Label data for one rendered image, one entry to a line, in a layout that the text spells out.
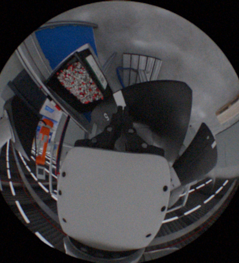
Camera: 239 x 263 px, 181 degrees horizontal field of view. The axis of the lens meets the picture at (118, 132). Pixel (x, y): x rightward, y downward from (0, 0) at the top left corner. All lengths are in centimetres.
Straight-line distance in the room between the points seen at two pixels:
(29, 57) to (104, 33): 85
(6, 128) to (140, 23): 127
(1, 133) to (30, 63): 32
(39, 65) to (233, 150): 598
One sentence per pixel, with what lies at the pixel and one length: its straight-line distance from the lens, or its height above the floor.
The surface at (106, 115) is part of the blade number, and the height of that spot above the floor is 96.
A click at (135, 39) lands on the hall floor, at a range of 105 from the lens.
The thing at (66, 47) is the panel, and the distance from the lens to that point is 55.
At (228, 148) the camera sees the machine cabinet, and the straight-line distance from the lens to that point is 576.
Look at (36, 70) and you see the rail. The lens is 36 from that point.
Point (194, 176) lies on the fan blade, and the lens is 36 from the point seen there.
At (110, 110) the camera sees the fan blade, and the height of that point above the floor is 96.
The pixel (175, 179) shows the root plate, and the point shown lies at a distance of 34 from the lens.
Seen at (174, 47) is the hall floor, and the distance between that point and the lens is 117.
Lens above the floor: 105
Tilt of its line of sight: 19 degrees down
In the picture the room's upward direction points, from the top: 174 degrees counter-clockwise
